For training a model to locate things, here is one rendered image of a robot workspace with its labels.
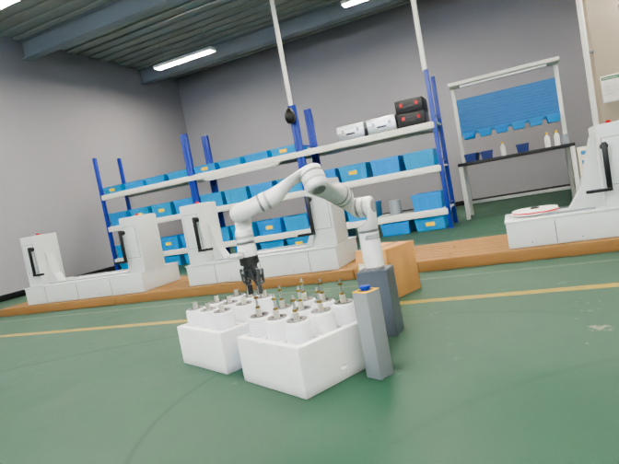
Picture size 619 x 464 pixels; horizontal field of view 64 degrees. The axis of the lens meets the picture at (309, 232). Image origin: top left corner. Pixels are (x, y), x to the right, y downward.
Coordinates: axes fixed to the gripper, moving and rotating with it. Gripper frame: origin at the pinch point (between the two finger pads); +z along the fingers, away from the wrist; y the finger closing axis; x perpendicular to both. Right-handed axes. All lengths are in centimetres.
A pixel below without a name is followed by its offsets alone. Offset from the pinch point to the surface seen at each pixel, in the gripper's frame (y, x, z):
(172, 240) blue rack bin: 568, -224, -2
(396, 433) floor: -72, 10, 35
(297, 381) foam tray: -28.3, 7.7, 28.7
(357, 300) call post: -39.5, -16.0, 6.3
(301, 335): -27.7, 2.1, 14.3
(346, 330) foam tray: -31.1, -15.9, 17.8
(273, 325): -14.3, 4.1, 11.2
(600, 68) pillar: 83, -640, -128
